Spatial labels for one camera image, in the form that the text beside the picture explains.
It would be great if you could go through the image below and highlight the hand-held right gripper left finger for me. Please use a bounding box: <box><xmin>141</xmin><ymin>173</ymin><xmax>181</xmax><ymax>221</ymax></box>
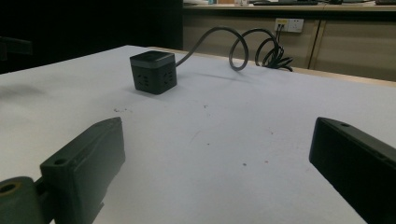
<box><xmin>39</xmin><ymin>117</ymin><xmax>126</xmax><ymax>224</ymax></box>

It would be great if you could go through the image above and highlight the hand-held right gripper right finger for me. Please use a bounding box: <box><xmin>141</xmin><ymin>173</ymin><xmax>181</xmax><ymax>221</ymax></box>
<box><xmin>308</xmin><ymin>117</ymin><xmax>396</xmax><ymax>224</ymax></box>

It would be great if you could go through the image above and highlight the black cube power strip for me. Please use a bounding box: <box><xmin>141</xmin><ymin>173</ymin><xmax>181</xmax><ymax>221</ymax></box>
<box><xmin>129</xmin><ymin>50</ymin><xmax>178</xmax><ymax>95</ymax></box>

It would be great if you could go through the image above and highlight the beige wooden counter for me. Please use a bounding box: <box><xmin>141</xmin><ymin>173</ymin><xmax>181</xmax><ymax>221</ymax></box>
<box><xmin>182</xmin><ymin>1</ymin><xmax>396</xmax><ymax>82</ymax></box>

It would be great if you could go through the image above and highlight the black keyboard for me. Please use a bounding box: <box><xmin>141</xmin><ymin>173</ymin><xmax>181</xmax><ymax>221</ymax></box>
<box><xmin>252</xmin><ymin>0</ymin><xmax>319</xmax><ymax>7</ymax></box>

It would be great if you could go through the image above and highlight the black cable bundle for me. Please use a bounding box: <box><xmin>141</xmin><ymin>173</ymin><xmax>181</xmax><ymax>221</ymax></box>
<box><xmin>255</xmin><ymin>23</ymin><xmax>294</xmax><ymax>73</ymax></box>

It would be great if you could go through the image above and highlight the white wall socket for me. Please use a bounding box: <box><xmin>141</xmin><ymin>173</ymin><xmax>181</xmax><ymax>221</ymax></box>
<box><xmin>274</xmin><ymin>18</ymin><xmax>304</xmax><ymax>34</ymax></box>

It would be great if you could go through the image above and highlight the grey power strip cable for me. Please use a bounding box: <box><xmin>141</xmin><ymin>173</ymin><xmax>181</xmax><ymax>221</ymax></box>
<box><xmin>175</xmin><ymin>25</ymin><xmax>279</xmax><ymax>72</ymax></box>

